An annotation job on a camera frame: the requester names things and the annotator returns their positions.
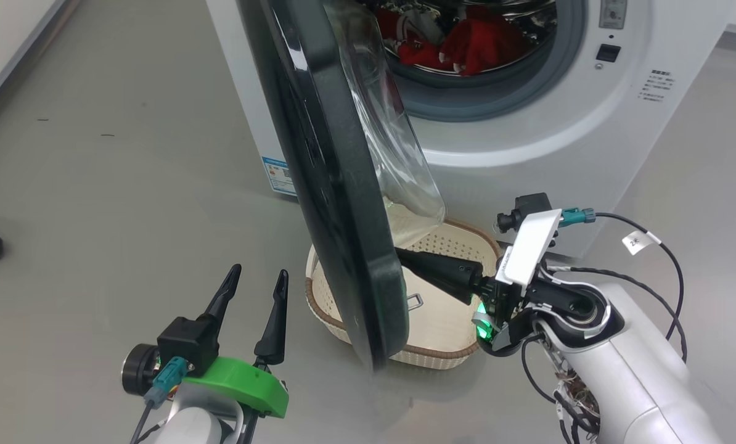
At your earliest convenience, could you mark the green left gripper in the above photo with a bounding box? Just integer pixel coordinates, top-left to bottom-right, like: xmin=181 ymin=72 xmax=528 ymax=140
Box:
xmin=182 ymin=264 xmax=290 ymax=419

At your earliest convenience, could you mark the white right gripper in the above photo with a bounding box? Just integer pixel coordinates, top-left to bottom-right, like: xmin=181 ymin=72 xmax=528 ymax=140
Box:
xmin=396 ymin=210 xmax=563 ymax=353

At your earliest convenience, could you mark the black glass washing machine door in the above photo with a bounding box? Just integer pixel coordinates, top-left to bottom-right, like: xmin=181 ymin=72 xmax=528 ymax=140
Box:
xmin=235 ymin=0 xmax=446 ymax=372

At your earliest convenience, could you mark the red and white garment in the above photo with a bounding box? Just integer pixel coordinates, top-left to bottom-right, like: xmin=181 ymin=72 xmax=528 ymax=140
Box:
xmin=374 ymin=5 xmax=532 ymax=78

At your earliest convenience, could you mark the cream perforated laundry basket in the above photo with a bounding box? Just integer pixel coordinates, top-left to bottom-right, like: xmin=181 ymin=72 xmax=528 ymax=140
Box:
xmin=305 ymin=219 xmax=503 ymax=371

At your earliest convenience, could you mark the white front-load washing machine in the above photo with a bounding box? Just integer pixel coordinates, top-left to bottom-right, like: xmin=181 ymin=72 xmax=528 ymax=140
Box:
xmin=205 ymin=0 xmax=735 ymax=260

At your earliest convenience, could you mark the blue energy label sticker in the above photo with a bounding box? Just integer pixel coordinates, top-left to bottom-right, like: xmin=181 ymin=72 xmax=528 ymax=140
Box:
xmin=261 ymin=156 xmax=298 ymax=197

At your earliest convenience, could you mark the black printed text label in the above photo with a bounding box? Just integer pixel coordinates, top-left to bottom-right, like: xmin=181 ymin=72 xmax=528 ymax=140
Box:
xmin=638 ymin=69 xmax=676 ymax=102

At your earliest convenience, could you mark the grey warning sticker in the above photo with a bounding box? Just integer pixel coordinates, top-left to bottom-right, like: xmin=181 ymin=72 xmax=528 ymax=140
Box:
xmin=599 ymin=0 xmax=628 ymax=30

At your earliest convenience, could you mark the left camera cable teal plug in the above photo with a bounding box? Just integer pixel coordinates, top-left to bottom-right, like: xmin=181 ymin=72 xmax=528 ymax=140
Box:
xmin=131 ymin=356 xmax=189 ymax=444

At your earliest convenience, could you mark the white paper cable tag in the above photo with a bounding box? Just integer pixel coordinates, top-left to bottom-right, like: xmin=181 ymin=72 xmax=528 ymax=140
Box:
xmin=622 ymin=231 xmax=660 ymax=255

